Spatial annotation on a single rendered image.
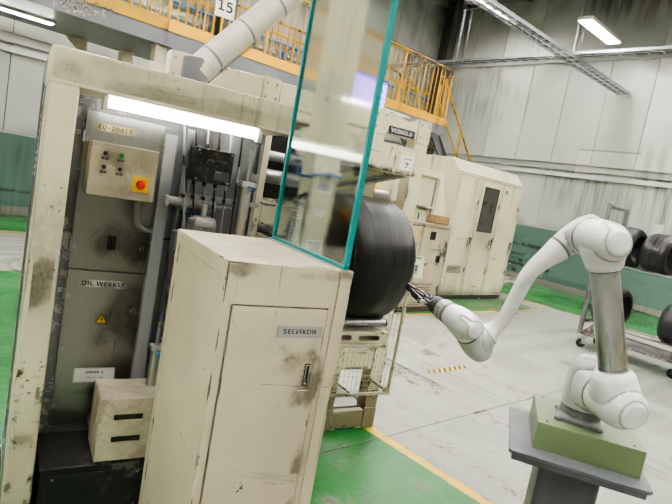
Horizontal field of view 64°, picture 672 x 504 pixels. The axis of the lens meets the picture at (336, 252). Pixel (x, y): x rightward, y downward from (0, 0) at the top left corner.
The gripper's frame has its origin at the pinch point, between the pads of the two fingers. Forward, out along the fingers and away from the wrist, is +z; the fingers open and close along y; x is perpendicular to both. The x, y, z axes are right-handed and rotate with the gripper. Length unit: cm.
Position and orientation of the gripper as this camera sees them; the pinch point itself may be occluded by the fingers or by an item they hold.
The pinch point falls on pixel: (411, 288)
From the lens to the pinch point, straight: 237.7
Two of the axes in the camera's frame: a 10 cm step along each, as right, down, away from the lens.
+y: -8.5, -0.9, -5.2
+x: -2.5, 9.4, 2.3
